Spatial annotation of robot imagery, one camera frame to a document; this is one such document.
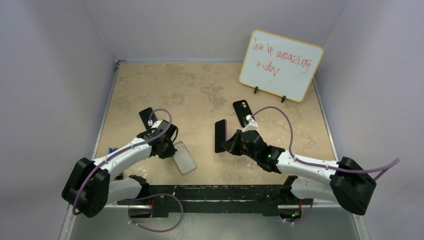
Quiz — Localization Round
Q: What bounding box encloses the pale pink phone case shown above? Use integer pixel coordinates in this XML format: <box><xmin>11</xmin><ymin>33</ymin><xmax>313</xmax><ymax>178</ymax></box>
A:
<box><xmin>172</xmin><ymin>141</ymin><xmax>197</xmax><ymax>175</ymax></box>

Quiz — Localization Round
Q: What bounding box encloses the black smartphone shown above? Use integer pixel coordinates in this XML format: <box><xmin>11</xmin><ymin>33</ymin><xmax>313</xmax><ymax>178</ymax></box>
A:
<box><xmin>214</xmin><ymin>119</ymin><xmax>227</xmax><ymax>153</ymax></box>

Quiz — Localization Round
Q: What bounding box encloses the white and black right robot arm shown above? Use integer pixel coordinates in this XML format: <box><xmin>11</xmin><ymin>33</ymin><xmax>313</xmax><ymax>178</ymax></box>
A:
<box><xmin>221</xmin><ymin>130</ymin><xmax>377</xmax><ymax>216</ymax></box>

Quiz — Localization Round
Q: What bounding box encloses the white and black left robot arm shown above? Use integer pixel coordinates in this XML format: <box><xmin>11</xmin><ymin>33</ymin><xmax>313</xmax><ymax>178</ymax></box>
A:
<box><xmin>61</xmin><ymin>119</ymin><xmax>178</xmax><ymax>218</ymax></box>

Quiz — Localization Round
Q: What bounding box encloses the black phone lying left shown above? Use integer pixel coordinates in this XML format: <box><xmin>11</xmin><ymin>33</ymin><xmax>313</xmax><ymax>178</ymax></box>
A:
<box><xmin>138</xmin><ymin>107</ymin><xmax>158</xmax><ymax>132</ymax></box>

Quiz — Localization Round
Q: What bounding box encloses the blue object at table edge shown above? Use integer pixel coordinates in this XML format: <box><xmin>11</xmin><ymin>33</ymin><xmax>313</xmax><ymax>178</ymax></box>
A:
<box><xmin>108</xmin><ymin>147</ymin><xmax>118</xmax><ymax>154</ymax></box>

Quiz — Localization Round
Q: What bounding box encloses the whiteboard with red writing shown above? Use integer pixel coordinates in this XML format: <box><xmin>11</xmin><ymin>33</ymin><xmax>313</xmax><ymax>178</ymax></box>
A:
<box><xmin>239</xmin><ymin>29</ymin><xmax>325</xmax><ymax>102</ymax></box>

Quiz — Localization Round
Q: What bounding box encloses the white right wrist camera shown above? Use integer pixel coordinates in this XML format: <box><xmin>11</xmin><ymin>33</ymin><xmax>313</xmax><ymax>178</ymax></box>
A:
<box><xmin>242</xmin><ymin>115</ymin><xmax>259</xmax><ymax>133</ymax></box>

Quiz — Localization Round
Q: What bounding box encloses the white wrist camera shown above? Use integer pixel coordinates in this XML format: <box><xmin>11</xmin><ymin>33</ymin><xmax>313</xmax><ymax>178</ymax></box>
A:
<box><xmin>242</xmin><ymin>115</ymin><xmax>259</xmax><ymax>133</ymax></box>
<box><xmin>147</xmin><ymin>119</ymin><xmax>162</xmax><ymax>129</ymax></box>

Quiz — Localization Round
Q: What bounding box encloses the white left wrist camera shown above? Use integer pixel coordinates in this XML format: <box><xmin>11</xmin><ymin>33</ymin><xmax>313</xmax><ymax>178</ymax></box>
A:
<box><xmin>147</xmin><ymin>119</ymin><xmax>162</xmax><ymax>129</ymax></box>

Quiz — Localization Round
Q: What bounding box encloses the black phone case with camera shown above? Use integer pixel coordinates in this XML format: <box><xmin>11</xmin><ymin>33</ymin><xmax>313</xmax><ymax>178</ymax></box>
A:
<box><xmin>232</xmin><ymin>99</ymin><xmax>252</xmax><ymax>128</ymax></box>

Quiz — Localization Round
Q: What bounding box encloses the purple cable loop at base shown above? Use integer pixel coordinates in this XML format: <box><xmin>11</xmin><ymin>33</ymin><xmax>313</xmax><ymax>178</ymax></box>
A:
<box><xmin>127</xmin><ymin>193</ymin><xmax>185</xmax><ymax>233</ymax></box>

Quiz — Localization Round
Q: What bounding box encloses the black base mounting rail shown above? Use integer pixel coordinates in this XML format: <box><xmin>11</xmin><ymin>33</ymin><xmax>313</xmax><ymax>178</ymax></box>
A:
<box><xmin>117</xmin><ymin>176</ymin><xmax>312</xmax><ymax>219</ymax></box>

